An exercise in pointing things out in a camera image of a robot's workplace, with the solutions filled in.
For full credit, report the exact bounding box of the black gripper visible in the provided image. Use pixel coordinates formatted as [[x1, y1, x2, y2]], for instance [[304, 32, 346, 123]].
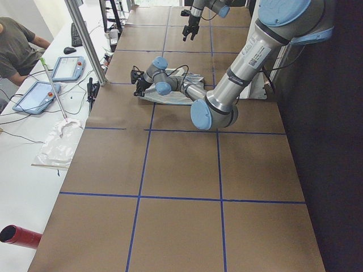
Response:
[[134, 78, 150, 96], [183, 15, 201, 41]]

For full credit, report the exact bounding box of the striped polo shirt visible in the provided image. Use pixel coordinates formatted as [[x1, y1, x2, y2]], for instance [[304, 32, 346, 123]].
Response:
[[138, 66, 204, 105]]

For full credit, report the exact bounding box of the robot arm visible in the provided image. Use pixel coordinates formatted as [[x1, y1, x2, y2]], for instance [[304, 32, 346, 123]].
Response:
[[180, 0, 232, 41], [130, 0, 336, 130]]

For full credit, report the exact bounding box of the black clamp tool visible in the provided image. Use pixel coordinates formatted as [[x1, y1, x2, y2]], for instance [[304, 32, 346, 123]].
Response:
[[87, 77, 100, 114]]

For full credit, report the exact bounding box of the far teach pendant tablet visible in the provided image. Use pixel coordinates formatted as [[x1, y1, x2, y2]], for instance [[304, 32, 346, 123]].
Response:
[[52, 56, 85, 82]]

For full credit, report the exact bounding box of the teach pendant tablet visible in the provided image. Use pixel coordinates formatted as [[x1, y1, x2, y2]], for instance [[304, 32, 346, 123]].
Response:
[[52, 56, 85, 82], [12, 81, 56, 115]]

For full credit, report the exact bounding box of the black keyboard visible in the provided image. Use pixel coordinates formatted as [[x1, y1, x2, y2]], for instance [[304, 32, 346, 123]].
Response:
[[70, 23, 83, 47]]

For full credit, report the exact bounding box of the black computer mouse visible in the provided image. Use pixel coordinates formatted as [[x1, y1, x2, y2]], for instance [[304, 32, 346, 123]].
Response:
[[64, 46, 77, 54]]

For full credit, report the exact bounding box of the metal rod with green tip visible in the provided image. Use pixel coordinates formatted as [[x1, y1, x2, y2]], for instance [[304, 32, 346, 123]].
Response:
[[40, 57, 68, 123]]

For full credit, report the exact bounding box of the clear plastic bag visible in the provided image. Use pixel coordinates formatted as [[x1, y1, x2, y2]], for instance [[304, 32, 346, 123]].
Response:
[[31, 118, 83, 169]]

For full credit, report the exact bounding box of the near teach pendant tablet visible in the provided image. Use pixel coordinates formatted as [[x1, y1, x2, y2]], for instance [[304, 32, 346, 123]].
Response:
[[12, 81, 56, 115]]

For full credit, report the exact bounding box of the person in olive shirt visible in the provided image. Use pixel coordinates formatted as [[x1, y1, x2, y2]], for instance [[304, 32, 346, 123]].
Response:
[[1, 17, 50, 86]]

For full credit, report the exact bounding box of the red cylinder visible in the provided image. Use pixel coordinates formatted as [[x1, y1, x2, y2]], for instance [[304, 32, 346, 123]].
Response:
[[1, 225, 42, 249]]

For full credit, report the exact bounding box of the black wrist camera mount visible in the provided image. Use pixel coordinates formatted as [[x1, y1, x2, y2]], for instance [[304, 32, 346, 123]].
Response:
[[180, 10, 191, 16], [130, 65, 145, 84]]

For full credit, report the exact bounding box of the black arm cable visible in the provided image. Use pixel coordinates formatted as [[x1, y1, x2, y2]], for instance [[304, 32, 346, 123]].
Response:
[[132, 65, 199, 94]]

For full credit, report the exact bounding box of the aluminium frame post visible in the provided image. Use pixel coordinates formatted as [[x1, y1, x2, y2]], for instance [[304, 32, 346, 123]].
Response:
[[65, 0, 107, 86]]

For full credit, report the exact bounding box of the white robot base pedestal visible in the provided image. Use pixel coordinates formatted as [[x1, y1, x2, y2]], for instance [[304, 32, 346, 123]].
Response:
[[239, 46, 287, 100]]

